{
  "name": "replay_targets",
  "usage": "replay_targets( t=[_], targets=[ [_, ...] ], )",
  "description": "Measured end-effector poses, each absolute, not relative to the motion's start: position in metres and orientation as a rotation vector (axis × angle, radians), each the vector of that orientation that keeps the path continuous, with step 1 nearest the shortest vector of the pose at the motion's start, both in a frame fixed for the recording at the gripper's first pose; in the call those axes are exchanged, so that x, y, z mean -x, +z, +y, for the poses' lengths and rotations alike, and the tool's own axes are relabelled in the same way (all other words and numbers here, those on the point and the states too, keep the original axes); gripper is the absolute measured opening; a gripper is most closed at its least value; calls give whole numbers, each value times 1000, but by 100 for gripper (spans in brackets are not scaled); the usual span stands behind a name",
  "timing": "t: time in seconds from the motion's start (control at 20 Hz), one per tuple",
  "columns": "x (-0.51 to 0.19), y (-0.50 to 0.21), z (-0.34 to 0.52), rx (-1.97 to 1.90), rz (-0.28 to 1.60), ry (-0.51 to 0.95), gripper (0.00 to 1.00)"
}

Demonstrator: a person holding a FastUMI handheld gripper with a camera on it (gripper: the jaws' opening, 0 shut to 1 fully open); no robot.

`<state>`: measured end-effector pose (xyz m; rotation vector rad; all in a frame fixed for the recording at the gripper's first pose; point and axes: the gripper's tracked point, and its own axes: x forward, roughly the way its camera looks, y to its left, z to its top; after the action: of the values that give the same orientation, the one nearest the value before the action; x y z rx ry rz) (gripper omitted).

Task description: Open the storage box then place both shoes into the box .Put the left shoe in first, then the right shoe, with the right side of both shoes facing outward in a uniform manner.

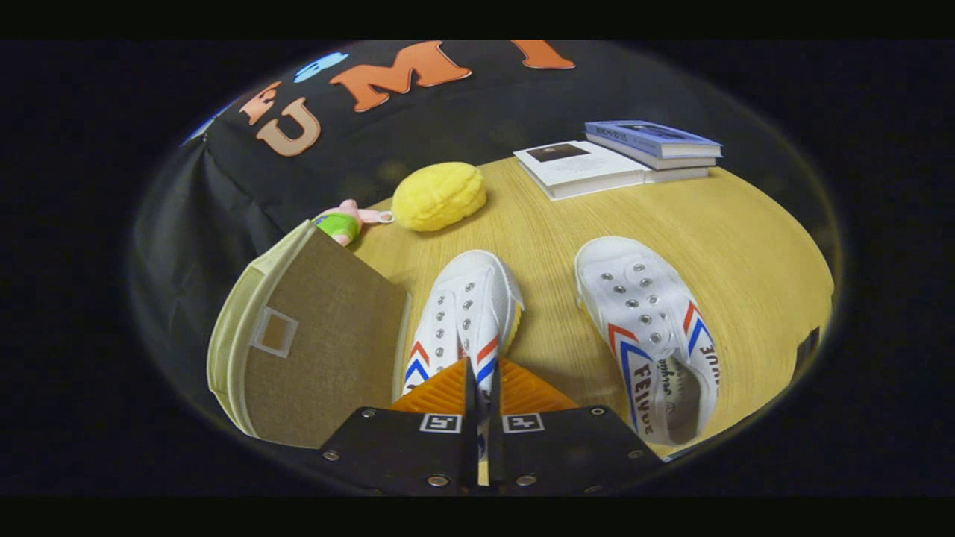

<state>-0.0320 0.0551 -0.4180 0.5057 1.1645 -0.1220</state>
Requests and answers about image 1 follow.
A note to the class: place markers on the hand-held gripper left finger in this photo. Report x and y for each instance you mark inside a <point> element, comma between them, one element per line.
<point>403,455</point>

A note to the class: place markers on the pink and green plush toy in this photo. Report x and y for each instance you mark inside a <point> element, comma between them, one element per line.
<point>339,224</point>

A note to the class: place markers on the yellow round plush cushion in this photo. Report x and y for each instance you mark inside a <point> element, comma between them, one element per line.
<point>439,196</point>

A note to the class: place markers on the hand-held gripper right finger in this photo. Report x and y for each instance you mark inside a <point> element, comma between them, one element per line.
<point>567,451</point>

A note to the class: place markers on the white striped canvas shoe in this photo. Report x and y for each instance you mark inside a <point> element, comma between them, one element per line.
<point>642,313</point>
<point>466,306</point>

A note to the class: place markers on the blue cover book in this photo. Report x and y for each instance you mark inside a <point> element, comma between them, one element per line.
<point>649,138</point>

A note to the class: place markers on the book with white page edges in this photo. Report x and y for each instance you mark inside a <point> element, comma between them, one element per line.
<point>675,175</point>

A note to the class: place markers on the black backdrop cloth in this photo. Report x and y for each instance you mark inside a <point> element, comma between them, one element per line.
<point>485,112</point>

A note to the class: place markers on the white cover book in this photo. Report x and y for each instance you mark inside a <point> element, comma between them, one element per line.
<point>578,168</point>

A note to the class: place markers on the beige fabric storage box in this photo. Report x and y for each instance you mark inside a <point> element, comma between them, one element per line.
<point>328,350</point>

